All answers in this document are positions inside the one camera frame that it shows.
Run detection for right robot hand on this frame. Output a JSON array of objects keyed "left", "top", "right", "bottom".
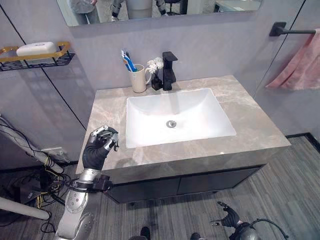
[{"left": 210, "top": 200, "right": 241, "bottom": 228}]

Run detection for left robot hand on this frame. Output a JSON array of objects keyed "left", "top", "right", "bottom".
[{"left": 81, "top": 126, "right": 120, "bottom": 172}]

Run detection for cream ceramic cup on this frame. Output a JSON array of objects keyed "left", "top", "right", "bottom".
[{"left": 128, "top": 63, "right": 153, "bottom": 93}]

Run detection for white sink basin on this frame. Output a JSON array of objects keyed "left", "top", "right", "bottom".
[{"left": 124, "top": 87, "right": 238, "bottom": 149}]

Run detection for pink towel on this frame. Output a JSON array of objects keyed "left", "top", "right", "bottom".
[{"left": 264, "top": 28, "right": 320, "bottom": 91}]

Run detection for black towel bar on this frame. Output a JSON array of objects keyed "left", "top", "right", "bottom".
[{"left": 269, "top": 21, "right": 317, "bottom": 38}]

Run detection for white power strip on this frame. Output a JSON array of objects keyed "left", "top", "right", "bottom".
[{"left": 41, "top": 147, "right": 66, "bottom": 156}]

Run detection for dark vanity cabinet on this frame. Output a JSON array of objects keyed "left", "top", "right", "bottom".
[{"left": 106, "top": 164, "right": 267, "bottom": 206}]

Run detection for grey padded pole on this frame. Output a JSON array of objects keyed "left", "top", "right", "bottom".
[{"left": 0, "top": 123, "right": 65, "bottom": 174}]

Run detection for blue white toothpaste tube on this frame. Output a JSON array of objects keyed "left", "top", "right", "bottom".
[{"left": 120, "top": 49, "right": 134, "bottom": 73}]

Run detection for grey marble vanity counter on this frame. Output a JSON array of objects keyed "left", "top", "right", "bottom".
[{"left": 75, "top": 74, "right": 292, "bottom": 185}]

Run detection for blue toothbrush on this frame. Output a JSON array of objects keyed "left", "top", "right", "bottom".
[{"left": 124, "top": 51, "right": 138, "bottom": 73}]

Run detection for black reed diffuser with flowers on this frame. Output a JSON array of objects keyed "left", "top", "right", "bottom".
[{"left": 146, "top": 56, "right": 165, "bottom": 91}]

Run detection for black faucet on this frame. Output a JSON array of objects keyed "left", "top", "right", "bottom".
[{"left": 161, "top": 51, "right": 179, "bottom": 91}]

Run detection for white soap bar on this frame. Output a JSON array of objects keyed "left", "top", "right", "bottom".
[{"left": 16, "top": 41, "right": 57, "bottom": 57}]

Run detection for yellow cable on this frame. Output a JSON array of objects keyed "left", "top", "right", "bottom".
[{"left": 36, "top": 154, "right": 66, "bottom": 210}]

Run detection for black cable bundle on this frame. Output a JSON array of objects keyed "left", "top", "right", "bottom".
[{"left": 0, "top": 117, "right": 83, "bottom": 236}]

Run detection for white tube frame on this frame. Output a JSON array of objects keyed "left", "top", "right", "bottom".
[{"left": 0, "top": 196, "right": 51, "bottom": 221}]

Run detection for black gold wall shelf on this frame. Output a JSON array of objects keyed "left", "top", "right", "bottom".
[{"left": 0, "top": 41, "right": 76, "bottom": 73}]

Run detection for wall mirror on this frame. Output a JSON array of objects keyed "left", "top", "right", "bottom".
[{"left": 56, "top": 0, "right": 264, "bottom": 28}]

